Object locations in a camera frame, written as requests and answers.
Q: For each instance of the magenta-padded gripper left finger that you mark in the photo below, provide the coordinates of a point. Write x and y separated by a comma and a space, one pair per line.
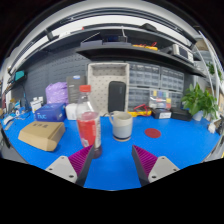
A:
78, 160

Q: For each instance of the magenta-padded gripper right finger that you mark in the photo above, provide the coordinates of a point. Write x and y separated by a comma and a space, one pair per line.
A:
146, 160

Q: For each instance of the clear bottle with red drink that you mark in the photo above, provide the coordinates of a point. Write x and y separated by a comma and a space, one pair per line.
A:
88, 128

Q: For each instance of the flat round red coaster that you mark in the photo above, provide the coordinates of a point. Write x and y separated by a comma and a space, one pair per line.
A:
152, 133

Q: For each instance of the grey and white mug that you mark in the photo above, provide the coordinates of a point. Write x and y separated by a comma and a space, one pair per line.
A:
122, 128

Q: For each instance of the brown cardboard box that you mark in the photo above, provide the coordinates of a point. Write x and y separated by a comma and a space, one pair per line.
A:
41, 135

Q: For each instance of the yellow multimeter with red leads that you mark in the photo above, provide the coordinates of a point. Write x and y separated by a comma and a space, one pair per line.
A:
141, 112

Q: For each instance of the small black box white label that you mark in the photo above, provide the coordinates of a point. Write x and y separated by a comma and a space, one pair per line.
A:
161, 114

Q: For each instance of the blue carton box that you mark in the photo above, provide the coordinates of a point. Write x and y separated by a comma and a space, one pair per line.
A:
50, 112

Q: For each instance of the flat black pouch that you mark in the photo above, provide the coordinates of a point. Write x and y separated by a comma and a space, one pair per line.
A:
181, 114

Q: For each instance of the clear organiser with coloured parts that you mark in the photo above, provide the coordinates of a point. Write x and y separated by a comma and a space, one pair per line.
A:
160, 98

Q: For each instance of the low grey drawer cabinet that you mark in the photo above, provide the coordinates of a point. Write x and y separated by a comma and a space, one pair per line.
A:
138, 97

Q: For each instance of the purple plastic bag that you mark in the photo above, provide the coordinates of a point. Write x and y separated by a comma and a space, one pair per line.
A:
57, 93

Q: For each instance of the black zip case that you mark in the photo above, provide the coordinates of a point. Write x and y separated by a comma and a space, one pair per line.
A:
117, 96

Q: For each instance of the dark grey product box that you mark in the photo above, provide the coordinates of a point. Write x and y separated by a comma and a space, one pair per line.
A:
74, 87

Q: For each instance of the white perforated tray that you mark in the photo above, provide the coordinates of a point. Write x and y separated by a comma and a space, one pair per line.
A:
100, 83

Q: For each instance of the green potted plant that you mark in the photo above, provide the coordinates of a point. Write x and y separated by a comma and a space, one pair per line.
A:
199, 100

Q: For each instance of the wide grey drawer cabinet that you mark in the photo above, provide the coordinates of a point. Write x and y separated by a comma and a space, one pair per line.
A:
144, 76

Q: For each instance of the dark workbench shelf unit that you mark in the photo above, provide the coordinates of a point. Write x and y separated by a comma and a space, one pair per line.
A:
116, 50

